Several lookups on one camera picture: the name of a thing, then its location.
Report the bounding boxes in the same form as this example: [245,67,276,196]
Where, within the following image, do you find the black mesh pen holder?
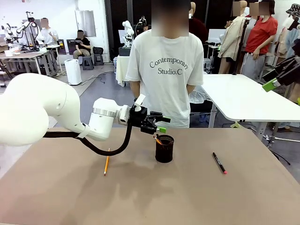
[155,135,175,164]

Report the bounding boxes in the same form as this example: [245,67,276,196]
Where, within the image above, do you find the mannequin with patterned hat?
[276,3,300,64]

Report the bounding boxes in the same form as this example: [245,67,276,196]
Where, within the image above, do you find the black sleeved cable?
[43,120,134,157]

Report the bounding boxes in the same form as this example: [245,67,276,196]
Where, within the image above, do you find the seated person in black shirt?
[73,30,92,59]

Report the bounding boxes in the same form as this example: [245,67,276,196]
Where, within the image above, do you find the mannequin in beige jacket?
[217,0,249,75]

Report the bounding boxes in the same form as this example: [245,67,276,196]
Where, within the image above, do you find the mannequin in dark red top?
[188,2,208,43]

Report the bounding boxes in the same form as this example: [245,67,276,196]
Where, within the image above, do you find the black equipment box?
[118,46,131,57]

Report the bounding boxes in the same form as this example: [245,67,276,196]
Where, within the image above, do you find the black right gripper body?
[275,55,300,86]

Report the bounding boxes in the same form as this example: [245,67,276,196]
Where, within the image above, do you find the white cable clamp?
[78,125,91,139]

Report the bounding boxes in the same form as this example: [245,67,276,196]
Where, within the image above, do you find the wooden work table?
[0,51,51,75]

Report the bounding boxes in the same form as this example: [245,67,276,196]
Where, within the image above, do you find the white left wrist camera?
[135,94,146,111]

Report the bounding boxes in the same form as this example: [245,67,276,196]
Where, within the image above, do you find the clear plastic bag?
[189,85,211,104]

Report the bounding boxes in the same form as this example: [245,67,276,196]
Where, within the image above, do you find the grey wall cabinet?
[75,9,97,38]

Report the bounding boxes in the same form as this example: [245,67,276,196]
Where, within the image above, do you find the cream cloth covered table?
[116,55,132,87]

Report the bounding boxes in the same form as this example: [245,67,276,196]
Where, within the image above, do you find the grey plastic stool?
[82,55,95,71]
[93,53,105,66]

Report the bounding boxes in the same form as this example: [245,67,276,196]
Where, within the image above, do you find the black marker with pink cap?
[212,152,228,175]

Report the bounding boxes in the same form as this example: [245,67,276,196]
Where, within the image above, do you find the metal stand base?
[263,135,300,166]

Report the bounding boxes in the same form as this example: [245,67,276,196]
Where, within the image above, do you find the person in white t-shirt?
[125,0,204,129]

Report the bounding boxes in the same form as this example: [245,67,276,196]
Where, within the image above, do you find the white rectangular table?
[201,74,300,141]

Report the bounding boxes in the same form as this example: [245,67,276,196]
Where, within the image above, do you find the seated person in white shirt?
[35,18,59,45]

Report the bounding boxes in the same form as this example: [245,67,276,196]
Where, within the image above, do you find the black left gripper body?
[127,105,151,128]

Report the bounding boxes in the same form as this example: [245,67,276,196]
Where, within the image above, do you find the white air purifier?
[64,59,83,85]

